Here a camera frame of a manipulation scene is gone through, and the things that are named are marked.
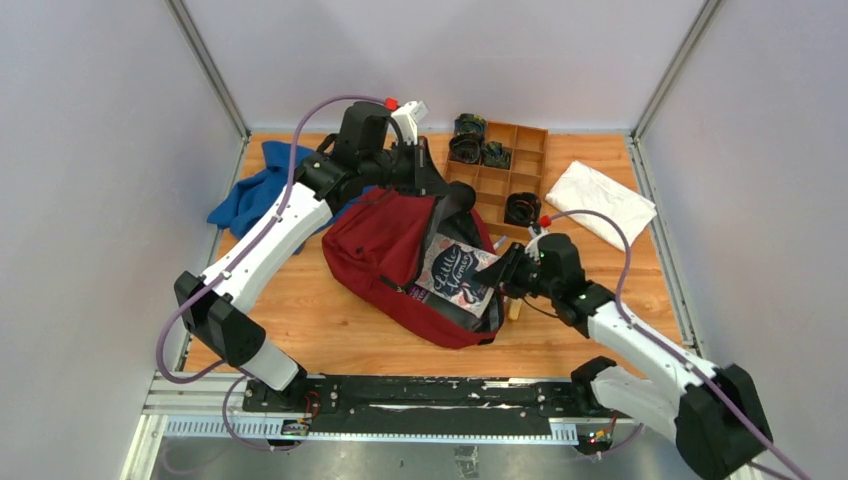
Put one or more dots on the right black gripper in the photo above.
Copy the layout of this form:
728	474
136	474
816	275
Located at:
504	272

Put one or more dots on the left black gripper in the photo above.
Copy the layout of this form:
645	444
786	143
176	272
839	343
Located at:
432	175

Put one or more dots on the Little Women book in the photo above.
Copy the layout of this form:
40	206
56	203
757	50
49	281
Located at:
448	269

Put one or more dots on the red backpack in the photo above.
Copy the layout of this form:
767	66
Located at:
376	250

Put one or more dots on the purple treehouse book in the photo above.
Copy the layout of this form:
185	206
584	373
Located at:
421	295

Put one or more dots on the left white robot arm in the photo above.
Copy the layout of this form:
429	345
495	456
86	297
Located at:
214	305

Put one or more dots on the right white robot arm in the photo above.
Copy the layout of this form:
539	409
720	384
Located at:
713	415

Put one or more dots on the purple capped white marker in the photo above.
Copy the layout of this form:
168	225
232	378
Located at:
500	242

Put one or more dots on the rolled dark tie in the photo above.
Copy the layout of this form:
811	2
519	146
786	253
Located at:
466	148

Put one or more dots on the wooden divided tray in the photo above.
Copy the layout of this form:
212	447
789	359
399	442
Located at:
494	186

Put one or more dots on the rolled tie with orange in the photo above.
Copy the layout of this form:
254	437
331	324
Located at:
522	209

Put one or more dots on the rolled green tie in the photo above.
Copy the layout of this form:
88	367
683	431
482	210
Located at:
495	155

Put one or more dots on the white folded cloth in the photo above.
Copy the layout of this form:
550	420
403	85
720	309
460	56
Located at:
582	187

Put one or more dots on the blue cloth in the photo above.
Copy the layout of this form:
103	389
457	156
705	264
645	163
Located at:
249	199

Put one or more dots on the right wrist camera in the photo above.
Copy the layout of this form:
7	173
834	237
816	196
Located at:
537	232

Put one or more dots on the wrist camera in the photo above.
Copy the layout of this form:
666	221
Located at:
407	118
537	232

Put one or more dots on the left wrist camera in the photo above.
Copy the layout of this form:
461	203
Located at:
407	118

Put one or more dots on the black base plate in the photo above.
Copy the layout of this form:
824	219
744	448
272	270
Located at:
432	408

